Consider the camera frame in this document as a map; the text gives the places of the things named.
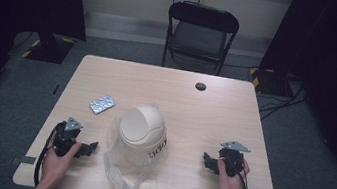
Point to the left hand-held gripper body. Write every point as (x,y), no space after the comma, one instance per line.
(65,141)

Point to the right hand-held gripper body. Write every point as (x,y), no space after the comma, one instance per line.
(233,159)

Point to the silver pill blister pack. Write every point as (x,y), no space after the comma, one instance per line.
(102,104)

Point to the white swing-lid trash bin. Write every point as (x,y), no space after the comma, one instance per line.
(143,127)

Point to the person's left hand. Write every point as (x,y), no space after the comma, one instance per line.
(56,163)

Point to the person's right hand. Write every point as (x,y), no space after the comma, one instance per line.
(230,188)

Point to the grey tape strip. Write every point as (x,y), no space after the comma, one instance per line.
(24,160)

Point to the black stand base striped tape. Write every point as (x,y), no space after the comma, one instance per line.
(49,48)
(271,83)

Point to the black folding chair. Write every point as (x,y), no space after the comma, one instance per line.
(198,40)

